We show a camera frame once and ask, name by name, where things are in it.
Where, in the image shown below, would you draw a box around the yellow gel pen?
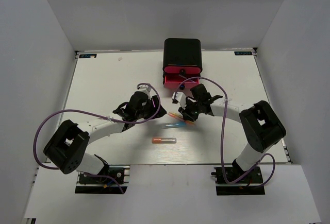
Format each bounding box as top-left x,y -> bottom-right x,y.
180,118 -> 195,125

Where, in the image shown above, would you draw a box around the orange capped lead case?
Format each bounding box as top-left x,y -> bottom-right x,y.
152,137 -> 177,144

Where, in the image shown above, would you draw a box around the black drawer cabinet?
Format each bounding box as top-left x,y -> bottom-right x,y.
162,38 -> 203,76

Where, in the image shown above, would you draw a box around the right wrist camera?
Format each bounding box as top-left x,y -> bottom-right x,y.
172,92 -> 186,109

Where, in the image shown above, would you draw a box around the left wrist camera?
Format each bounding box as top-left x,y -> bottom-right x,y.
137,83 -> 152,98

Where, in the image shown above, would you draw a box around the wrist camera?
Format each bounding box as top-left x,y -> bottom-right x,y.
137,83 -> 152,98
172,92 -> 186,109

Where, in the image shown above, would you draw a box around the pink drawer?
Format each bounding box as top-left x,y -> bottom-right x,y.
163,74 -> 199,90
163,65 -> 202,75

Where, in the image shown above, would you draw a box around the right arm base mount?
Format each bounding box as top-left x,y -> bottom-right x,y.
211,167 -> 265,196

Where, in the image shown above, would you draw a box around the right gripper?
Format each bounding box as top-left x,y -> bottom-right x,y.
179,98 -> 202,122

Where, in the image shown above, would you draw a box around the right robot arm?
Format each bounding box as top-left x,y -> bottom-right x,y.
172,84 -> 286,182

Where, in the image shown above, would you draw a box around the red gel pen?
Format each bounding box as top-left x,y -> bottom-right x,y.
168,112 -> 183,120

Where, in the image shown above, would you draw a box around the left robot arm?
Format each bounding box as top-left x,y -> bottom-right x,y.
43,91 -> 167,182

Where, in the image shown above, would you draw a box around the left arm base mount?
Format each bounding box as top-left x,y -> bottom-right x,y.
75,165 -> 130,195

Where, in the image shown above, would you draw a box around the blue capped lead case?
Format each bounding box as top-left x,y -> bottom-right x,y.
162,122 -> 186,129

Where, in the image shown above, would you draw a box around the white table board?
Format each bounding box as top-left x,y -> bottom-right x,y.
46,47 -> 294,166

